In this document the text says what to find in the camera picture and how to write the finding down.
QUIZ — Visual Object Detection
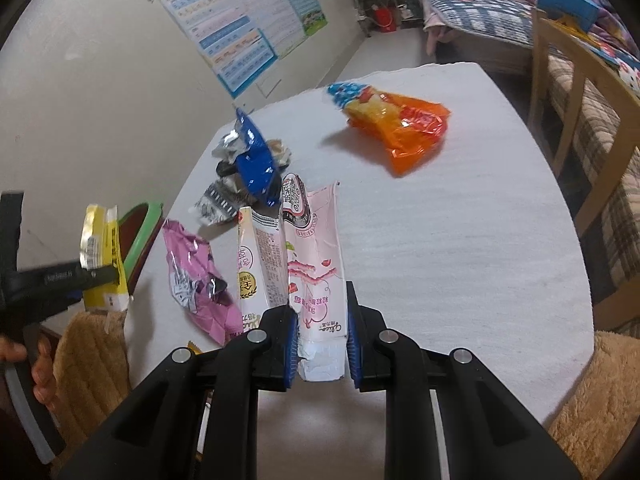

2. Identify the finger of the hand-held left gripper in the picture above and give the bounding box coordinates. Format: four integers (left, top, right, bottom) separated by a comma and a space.
75, 261, 123, 292

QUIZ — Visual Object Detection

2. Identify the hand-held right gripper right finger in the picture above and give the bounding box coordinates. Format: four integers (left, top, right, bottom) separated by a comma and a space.
345, 281, 583, 480

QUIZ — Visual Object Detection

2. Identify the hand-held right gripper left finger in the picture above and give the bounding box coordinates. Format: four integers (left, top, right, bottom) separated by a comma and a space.
57, 305, 301, 480

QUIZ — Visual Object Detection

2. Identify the yellow snack wrapper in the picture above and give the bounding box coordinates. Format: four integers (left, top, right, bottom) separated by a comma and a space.
80, 203, 132, 311

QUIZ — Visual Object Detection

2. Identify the green rimmed red trash bin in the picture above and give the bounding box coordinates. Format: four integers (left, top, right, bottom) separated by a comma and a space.
119, 201, 166, 293

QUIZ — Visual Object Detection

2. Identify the beige carton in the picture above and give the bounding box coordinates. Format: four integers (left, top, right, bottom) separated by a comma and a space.
236, 206, 291, 333

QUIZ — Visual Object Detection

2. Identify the pink carton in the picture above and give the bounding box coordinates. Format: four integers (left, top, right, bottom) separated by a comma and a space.
281, 174, 348, 383

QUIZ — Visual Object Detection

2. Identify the pink snack bag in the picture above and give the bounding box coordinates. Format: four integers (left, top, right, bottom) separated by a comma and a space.
162, 218, 244, 346

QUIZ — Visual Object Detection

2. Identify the dark foil snack wrapper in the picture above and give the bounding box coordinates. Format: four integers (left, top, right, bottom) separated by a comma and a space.
189, 182, 251, 226

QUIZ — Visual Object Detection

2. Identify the dark blue foil wrapper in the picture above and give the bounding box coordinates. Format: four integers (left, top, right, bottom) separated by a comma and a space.
234, 106, 283, 207

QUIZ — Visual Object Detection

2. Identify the person's left hand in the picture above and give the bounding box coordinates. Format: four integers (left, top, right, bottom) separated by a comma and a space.
0, 335, 58, 413

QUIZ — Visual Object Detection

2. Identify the brown fuzzy cushion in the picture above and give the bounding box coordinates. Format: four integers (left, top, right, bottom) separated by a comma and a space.
52, 310, 132, 456
547, 330, 640, 480

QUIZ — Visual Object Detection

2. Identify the silver foil wrapper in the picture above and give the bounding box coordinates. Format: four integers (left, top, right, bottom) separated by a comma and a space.
211, 129, 251, 160

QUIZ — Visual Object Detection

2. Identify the small crumpled wrapper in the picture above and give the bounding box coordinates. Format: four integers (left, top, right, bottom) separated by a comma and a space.
267, 139, 293, 168

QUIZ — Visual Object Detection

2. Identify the orange snack bag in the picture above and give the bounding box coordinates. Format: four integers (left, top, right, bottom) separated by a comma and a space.
327, 80, 452, 177

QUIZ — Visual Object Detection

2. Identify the brown checked blanket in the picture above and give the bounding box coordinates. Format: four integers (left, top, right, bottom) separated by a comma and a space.
547, 50, 640, 311

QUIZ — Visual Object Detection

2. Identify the bed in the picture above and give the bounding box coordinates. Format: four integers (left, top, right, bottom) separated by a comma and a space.
420, 0, 640, 77

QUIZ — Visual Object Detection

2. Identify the red bucket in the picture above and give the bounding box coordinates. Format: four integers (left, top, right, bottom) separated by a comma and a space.
372, 6, 398, 33

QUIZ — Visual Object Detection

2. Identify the blue plaid blanket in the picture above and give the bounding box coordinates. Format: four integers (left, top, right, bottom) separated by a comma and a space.
420, 0, 538, 48

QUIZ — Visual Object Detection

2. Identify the wooden chair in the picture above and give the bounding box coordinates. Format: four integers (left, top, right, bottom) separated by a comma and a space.
530, 7, 640, 331

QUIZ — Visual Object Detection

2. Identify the yellow blue flat box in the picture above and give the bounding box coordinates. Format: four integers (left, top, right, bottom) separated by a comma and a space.
550, 15, 621, 67

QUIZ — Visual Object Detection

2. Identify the white wall socket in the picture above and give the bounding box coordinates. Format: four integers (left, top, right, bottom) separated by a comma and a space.
257, 72, 283, 97

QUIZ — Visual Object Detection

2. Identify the large blue learning wall poster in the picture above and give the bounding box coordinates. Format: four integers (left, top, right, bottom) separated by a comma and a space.
155, 0, 278, 100

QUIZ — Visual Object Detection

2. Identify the pale grid wall poster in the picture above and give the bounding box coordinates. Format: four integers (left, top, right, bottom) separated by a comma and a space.
222, 0, 307, 58

